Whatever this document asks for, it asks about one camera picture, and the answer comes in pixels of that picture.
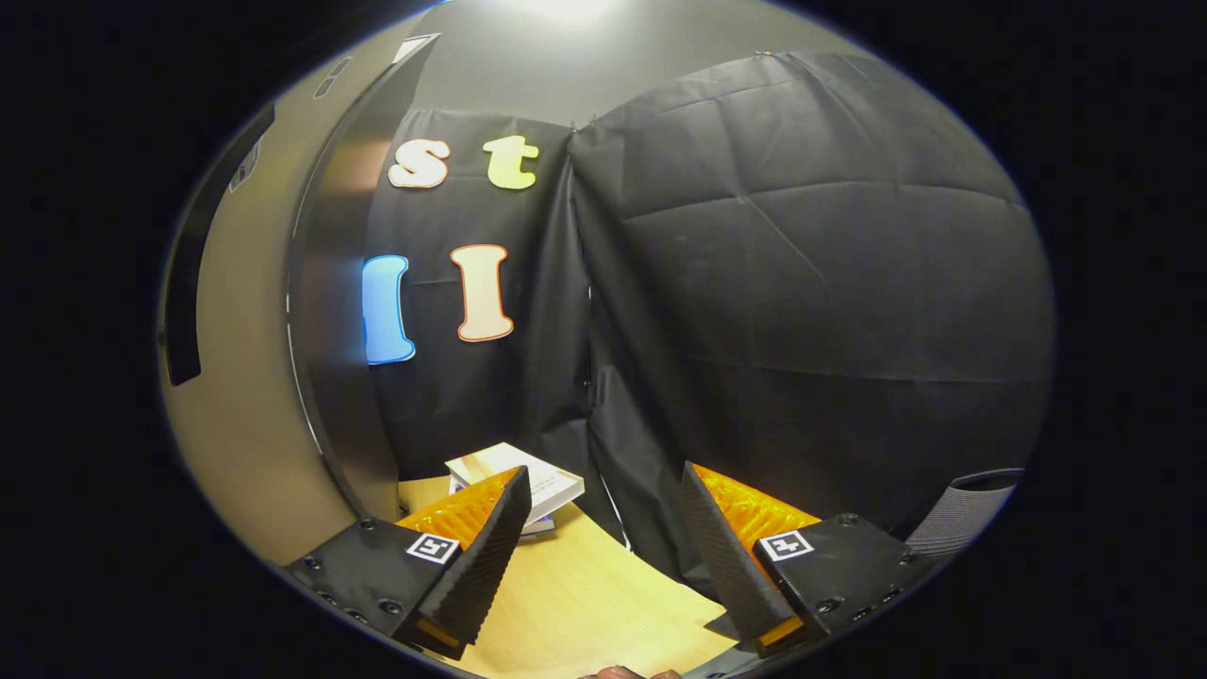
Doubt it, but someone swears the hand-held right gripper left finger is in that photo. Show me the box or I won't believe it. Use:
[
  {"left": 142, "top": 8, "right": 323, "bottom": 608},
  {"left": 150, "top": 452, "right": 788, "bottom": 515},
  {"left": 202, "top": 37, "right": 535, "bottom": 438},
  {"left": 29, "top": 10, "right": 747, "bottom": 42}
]
[{"left": 288, "top": 464, "right": 535, "bottom": 661}]

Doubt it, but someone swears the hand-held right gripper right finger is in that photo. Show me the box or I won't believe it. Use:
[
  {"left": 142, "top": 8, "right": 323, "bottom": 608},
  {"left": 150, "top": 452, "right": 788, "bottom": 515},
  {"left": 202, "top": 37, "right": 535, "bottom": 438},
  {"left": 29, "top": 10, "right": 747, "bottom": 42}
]
[{"left": 678, "top": 460, "right": 944, "bottom": 659}]

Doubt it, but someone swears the white shoe cabinet door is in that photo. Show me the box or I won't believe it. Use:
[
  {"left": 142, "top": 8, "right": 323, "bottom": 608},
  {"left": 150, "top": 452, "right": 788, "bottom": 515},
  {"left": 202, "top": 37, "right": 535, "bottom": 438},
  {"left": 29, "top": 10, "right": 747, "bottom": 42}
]
[{"left": 156, "top": 33, "right": 444, "bottom": 569}]

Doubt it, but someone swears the blue-edged book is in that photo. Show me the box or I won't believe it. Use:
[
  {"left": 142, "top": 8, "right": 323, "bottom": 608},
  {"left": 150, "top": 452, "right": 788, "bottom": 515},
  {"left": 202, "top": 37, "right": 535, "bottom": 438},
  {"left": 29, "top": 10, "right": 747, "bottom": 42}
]
[{"left": 449, "top": 476, "right": 559, "bottom": 541}]

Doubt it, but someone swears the black backdrop cloth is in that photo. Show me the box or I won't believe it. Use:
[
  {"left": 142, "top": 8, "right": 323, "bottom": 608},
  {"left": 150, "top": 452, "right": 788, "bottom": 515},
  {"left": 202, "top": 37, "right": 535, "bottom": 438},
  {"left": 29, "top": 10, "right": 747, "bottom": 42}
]
[
  {"left": 363, "top": 106, "right": 597, "bottom": 484},
  {"left": 569, "top": 49, "right": 1056, "bottom": 588}
]

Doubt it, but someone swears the black door handle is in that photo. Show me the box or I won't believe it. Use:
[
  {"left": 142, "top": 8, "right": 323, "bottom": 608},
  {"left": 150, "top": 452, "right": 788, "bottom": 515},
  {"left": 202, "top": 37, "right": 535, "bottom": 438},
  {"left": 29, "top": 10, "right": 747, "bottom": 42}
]
[{"left": 164, "top": 102, "right": 277, "bottom": 389}]

